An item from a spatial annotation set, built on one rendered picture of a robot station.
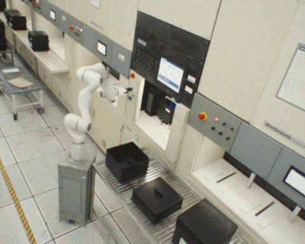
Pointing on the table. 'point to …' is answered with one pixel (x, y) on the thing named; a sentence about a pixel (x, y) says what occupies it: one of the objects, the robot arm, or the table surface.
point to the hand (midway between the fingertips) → (129, 89)
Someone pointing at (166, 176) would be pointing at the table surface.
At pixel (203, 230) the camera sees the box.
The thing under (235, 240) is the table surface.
